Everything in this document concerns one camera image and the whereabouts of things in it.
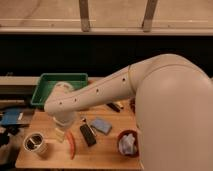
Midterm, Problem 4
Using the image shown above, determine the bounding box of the red bowl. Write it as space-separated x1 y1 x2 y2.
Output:
117 130 139 157

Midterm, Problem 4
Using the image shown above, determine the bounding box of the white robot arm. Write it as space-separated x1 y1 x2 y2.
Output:
44 54 213 171

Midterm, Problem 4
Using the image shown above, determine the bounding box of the crumpled blue-grey cloth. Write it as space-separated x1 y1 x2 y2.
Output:
118 133 137 155

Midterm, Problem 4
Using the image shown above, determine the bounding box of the metal tin can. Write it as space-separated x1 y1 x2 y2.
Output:
23 132 47 156

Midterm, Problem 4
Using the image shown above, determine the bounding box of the green plastic tray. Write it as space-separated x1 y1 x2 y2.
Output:
31 73 88 108

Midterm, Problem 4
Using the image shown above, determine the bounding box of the black remote control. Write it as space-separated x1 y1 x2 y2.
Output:
80 124 96 146

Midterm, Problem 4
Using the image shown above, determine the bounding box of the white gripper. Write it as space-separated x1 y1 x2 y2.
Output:
53 112 76 143

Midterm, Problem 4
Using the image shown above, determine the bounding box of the blue box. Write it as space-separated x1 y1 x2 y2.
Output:
0 109 34 126

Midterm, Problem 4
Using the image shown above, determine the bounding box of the black handled knife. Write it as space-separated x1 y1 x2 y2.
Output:
107 103 120 113

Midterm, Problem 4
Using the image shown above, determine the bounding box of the red chili pepper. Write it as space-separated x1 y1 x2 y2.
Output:
66 131 76 160

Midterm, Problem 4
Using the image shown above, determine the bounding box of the blue sponge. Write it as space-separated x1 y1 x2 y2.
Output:
90 118 112 135

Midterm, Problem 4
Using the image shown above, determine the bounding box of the wooden cutting board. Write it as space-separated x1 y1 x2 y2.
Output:
15 100 140 171

